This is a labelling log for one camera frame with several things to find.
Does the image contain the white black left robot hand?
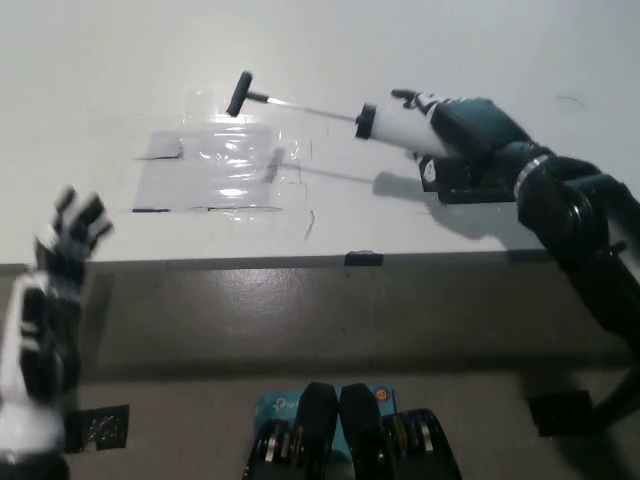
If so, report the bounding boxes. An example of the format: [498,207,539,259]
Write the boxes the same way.
[0,184,115,452]

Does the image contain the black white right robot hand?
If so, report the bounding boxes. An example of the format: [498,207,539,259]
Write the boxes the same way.
[389,88,545,195]

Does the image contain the white air pump black handle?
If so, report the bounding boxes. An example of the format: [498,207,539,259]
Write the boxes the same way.
[225,70,450,160]

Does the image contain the black pump holder fixture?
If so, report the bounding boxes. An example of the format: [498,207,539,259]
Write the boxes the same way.
[417,154,519,204]

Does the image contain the black floor foot plate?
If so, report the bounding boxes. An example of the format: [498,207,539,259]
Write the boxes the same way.
[526,389,595,438]
[66,403,132,452]

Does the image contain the black tape strip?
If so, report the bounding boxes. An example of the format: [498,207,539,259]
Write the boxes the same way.
[344,249,385,267]

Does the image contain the transparent plastic film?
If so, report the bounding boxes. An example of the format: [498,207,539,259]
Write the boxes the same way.
[169,88,314,224]

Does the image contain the clear plastic sheet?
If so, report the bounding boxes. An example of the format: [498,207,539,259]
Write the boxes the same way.
[132,130,282,215]

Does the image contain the teal router box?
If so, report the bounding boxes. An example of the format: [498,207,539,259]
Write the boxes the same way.
[251,385,397,459]

